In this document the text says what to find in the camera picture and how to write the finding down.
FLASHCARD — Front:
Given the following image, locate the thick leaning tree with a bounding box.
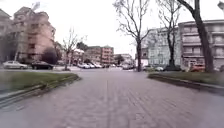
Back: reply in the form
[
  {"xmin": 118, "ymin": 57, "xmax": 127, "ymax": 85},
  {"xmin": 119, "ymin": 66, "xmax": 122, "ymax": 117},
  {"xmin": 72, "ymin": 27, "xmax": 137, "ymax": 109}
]
[{"xmin": 175, "ymin": 0, "xmax": 215, "ymax": 73}]

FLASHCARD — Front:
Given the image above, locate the red car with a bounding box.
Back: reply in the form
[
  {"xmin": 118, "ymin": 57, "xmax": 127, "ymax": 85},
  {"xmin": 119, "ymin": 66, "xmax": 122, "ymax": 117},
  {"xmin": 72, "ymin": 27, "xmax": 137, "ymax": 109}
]
[{"xmin": 189, "ymin": 63, "xmax": 206, "ymax": 73}]

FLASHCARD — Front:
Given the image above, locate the small bare tree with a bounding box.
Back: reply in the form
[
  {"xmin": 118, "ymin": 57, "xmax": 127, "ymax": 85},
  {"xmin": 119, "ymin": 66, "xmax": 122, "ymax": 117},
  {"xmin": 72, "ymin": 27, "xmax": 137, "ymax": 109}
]
[{"xmin": 60, "ymin": 27, "xmax": 85, "ymax": 71}]

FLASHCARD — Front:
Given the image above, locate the grey building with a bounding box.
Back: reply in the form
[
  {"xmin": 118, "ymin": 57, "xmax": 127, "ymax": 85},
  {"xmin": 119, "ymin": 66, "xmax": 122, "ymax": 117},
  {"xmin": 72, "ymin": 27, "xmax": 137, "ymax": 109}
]
[{"xmin": 0, "ymin": 8, "xmax": 16, "ymax": 64}]

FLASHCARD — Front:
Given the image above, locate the dark bush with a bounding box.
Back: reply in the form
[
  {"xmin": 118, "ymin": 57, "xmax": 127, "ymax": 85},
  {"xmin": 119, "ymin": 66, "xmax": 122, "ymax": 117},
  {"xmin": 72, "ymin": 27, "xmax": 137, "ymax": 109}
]
[{"xmin": 41, "ymin": 47, "xmax": 60, "ymax": 65}]

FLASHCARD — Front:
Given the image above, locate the pale building with balconies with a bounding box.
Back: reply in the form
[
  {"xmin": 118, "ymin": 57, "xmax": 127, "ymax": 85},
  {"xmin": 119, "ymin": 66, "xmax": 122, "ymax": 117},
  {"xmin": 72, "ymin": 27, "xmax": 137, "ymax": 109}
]
[{"xmin": 177, "ymin": 19, "xmax": 224, "ymax": 72}]

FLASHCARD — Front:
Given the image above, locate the grass patch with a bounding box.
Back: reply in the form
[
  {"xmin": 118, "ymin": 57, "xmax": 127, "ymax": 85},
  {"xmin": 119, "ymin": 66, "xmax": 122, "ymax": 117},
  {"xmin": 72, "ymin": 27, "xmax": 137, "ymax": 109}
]
[
  {"xmin": 148, "ymin": 70, "xmax": 224, "ymax": 87},
  {"xmin": 0, "ymin": 71, "xmax": 80, "ymax": 93}
]

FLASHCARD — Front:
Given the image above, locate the red brick building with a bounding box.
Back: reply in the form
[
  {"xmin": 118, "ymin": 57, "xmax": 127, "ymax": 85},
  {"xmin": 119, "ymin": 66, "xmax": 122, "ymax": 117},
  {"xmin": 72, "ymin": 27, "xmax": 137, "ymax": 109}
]
[{"xmin": 83, "ymin": 45, "xmax": 115, "ymax": 65}]

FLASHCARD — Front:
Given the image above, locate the dark car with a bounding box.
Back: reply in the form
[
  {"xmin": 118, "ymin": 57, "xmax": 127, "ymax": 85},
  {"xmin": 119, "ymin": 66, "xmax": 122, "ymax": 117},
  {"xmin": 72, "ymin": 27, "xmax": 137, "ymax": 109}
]
[
  {"xmin": 30, "ymin": 60, "xmax": 55, "ymax": 71},
  {"xmin": 163, "ymin": 64, "xmax": 183, "ymax": 72}
]

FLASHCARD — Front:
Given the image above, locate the grey kerb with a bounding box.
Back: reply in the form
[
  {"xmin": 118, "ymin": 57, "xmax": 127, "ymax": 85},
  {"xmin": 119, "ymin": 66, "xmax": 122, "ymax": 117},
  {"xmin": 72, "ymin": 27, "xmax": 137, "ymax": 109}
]
[
  {"xmin": 147, "ymin": 73, "xmax": 224, "ymax": 97},
  {"xmin": 0, "ymin": 73, "xmax": 82, "ymax": 110}
]

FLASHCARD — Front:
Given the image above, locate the reddish brick path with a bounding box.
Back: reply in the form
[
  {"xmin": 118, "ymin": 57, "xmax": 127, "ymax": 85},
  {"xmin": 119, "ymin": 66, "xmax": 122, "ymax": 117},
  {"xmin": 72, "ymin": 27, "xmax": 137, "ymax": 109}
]
[{"xmin": 0, "ymin": 68, "xmax": 224, "ymax": 128}]

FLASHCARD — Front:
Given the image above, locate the pale car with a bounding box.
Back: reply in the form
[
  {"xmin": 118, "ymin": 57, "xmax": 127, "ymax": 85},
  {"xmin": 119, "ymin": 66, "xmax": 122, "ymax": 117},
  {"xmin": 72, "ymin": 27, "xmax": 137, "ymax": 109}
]
[{"xmin": 2, "ymin": 60, "xmax": 30, "ymax": 71}]

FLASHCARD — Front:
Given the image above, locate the pink multi-storey building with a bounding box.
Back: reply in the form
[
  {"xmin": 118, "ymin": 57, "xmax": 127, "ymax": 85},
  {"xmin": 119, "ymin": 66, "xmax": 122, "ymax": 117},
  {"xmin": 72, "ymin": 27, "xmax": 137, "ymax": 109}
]
[{"xmin": 13, "ymin": 5, "xmax": 57, "ymax": 63}]

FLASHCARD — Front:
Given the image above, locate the pale blue building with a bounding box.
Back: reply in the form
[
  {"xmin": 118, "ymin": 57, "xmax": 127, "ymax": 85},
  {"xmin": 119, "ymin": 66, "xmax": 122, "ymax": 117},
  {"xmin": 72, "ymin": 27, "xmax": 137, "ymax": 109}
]
[{"xmin": 142, "ymin": 27, "xmax": 181, "ymax": 68}]

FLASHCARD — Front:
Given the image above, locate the row of parked cars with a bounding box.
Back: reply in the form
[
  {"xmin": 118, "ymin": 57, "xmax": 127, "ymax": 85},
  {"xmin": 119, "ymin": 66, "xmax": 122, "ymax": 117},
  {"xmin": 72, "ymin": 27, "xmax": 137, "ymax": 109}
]
[{"xmin": 76, "ymin": 61, "xmax": 105, "ymax": 70}]

